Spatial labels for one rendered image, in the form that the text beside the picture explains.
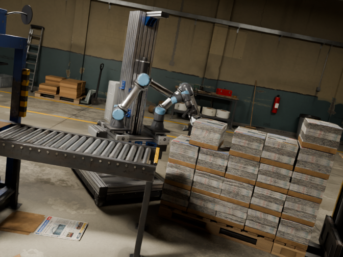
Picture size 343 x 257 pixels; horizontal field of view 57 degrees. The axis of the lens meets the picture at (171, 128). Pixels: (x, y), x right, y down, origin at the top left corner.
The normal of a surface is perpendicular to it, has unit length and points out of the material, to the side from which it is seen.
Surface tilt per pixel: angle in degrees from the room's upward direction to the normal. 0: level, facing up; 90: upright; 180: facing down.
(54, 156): 90
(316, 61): 90
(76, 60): 90
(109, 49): 90
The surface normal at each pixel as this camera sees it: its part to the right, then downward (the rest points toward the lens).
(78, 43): 0.00, 0.21
